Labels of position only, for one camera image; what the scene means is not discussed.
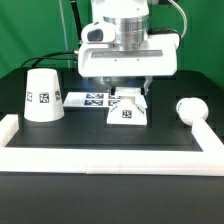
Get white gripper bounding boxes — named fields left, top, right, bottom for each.
left=78, top=22, right=180, bottom=96

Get white lamp base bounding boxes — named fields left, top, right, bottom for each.
left=107, top=87, right=147, bottom=125

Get white lamp bulb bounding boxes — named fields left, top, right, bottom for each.
left=176, top=97, right=209, bottom=126

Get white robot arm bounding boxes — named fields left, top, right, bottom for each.
left=78, top=0, right=181, bottom=94

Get white lamp shade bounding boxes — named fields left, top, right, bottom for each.
left=24, top=68, right=64, bottom=122

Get white tag sheet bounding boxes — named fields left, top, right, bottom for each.
left=63, top=92, right=119, bottom=107

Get white foam fence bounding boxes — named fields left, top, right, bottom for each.
left=0, top=114, right=224, bottom=176

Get black thin cable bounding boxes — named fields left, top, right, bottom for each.
left=21, top=51, right=81, bottom=69

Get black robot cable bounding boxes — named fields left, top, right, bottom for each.
left=69, top=0, right=88, bottom=57

